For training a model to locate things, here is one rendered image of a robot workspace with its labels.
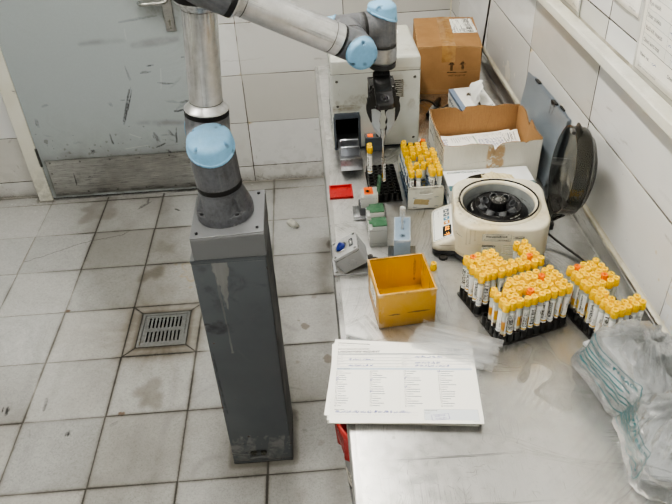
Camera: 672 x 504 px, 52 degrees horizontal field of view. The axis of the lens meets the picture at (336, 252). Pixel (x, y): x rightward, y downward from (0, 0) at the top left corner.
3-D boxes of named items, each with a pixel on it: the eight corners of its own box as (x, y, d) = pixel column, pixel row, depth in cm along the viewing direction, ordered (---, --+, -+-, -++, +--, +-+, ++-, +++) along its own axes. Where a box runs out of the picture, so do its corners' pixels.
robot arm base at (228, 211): (190, 228, 176) (181, 196, 170) (206, 195, 188) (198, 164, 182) (247, 228, 174) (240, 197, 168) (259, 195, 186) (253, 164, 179)
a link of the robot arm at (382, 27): (360, -1, 173) (392, -4, 175) (361, 42, 180) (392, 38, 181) (369, 9, 167) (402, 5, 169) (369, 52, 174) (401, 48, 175)
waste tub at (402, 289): (367, 291, 164) (366, 259, 158) (421, 284, 165) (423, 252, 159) (378, 329, 154) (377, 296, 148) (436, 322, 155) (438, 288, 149)
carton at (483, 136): (425, 151, 218) (427, 107, 209) (515, 144, 219) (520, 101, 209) (440, 192, 198) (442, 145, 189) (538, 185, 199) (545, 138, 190)
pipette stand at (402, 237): (388, 248, 178) (388, 216, 172) (415, 248, 177) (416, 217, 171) (387, 272, 170) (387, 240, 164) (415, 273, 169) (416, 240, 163)
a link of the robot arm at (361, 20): (329, 26, 164) (373, 21, 166) (318, 11, 172) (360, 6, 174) (330, 58, 169) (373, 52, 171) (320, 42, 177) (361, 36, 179)
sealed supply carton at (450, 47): (411, 62, 277) (412, 16, 266) (470, 61, 275) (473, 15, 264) (415, 95, 252) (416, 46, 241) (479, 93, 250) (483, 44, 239)
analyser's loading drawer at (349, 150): (336, 139, 223) (336, 125, 219) (357, 138, 223) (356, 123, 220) (341, 171, 206) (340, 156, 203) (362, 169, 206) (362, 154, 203)
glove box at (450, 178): (441, 192, 198) (443, 163, 192) (523, 186, 199) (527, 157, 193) (449, 216, 188) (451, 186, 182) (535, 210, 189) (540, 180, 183)
